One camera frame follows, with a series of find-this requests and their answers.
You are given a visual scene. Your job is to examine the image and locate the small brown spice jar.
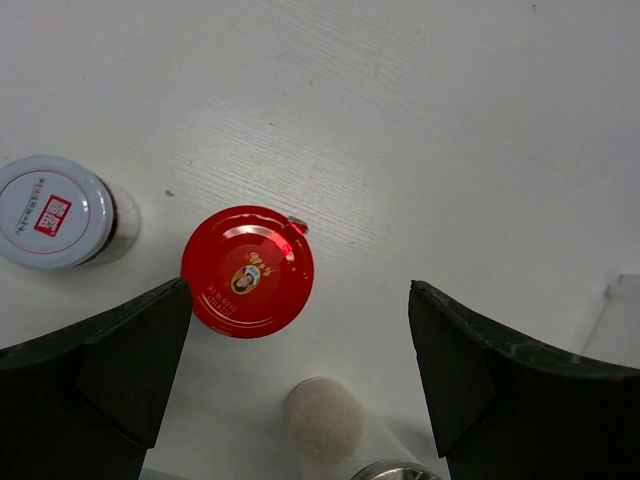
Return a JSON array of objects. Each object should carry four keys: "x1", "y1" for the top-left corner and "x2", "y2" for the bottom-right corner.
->
[{"x1": 1, "y1": 155, "x2": 140, "y2": 271}]

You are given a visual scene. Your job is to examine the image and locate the red lid sauce jar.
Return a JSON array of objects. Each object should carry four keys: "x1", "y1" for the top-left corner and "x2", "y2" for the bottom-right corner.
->
[{"x1": 181, "y1": 205, "x2": 314, "y2": 339}]

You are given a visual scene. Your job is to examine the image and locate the white three-slot organizer tray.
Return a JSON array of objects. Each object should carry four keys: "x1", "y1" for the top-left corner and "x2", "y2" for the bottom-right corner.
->
[{"x1": 582, "y1": 274, "x2": 639, "y2": 369}]

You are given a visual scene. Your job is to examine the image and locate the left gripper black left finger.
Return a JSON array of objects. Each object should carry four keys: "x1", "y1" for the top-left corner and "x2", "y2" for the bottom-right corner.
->
[{"x1": 1, "y1": 277, "x2": 193, "y2": 479}]

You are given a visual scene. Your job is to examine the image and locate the white silver cap shaker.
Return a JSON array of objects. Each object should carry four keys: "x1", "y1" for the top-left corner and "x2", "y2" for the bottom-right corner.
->
[{"x1": 283, "y1": 377, "x2": 438, "y2": 480}]

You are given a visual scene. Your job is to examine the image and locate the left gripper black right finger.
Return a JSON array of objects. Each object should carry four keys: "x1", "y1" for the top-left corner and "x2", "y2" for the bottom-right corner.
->
[{"x1": 408, "y1": 281, "x2": 639, "y2": 479}]

